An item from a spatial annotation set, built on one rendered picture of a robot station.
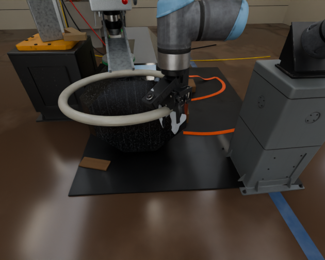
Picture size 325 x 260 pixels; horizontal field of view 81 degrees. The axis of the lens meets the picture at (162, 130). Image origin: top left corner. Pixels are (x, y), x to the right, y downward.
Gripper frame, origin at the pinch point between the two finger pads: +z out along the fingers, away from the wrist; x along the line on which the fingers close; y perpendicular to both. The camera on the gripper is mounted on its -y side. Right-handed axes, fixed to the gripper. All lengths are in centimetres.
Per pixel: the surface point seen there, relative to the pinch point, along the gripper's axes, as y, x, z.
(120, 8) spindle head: 31, 66, -32
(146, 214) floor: 5, 24, 86
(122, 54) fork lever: 22, 56, -11
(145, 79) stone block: 39, 57, 8
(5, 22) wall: 81, 727, 19
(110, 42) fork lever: 24, 69, -15
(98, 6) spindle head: 21, 72, -33
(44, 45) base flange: 15, 170, -2
